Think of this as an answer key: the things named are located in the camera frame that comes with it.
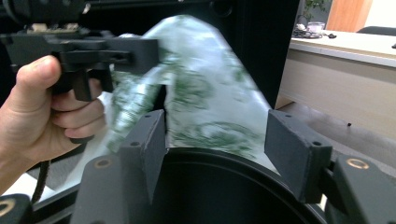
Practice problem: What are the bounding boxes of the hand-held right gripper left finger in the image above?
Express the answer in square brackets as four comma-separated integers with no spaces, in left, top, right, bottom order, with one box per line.
[120,108,167,206]

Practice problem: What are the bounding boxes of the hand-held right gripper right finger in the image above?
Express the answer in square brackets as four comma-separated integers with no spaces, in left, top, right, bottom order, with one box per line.
[264,108,333,204]

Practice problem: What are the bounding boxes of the clear green-printed plastic bag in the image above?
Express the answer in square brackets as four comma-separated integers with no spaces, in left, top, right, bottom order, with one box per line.
[55,14,280,194]

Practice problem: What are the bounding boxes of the dark grey trash bin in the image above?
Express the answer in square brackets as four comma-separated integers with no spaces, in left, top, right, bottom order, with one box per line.
[31,147,328,224]

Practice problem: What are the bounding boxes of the beige office desk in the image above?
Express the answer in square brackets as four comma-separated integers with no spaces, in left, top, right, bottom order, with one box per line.
[275,29,396,142]

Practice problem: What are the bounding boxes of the clear glass jar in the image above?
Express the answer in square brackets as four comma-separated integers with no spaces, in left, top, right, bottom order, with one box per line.
[306,21,327,35]

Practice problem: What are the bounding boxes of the green potted plant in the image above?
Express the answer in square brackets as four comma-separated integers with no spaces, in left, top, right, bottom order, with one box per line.
[303,0,329,21]

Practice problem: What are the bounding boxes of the orange wooden door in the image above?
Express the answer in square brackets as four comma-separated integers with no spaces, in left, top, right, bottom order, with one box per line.
[325,0,374,33]

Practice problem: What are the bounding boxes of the black office chair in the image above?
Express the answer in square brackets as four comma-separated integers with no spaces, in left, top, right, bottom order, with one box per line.
[357,25,396,37]

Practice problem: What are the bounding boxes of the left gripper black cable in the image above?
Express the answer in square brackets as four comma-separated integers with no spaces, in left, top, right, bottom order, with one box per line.
[31,160,51,205]

